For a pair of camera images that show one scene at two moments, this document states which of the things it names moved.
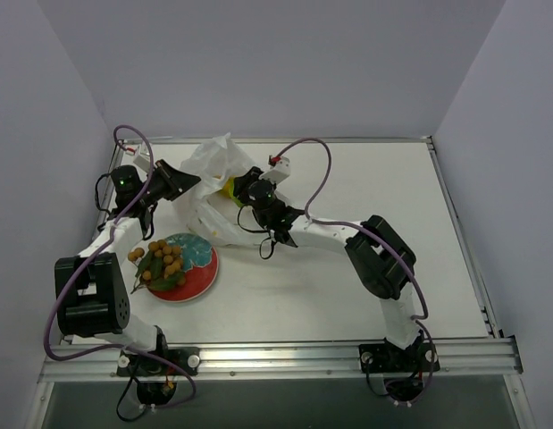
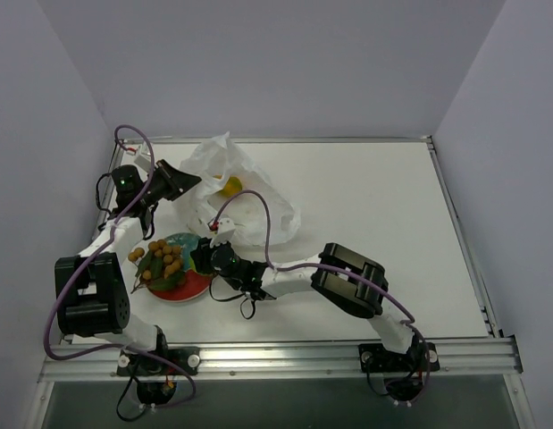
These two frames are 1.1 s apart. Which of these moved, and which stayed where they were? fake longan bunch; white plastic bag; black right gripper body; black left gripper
Moved: black right gripper body
Stayed: white plastic bag; fake longan bunch; black left gripper
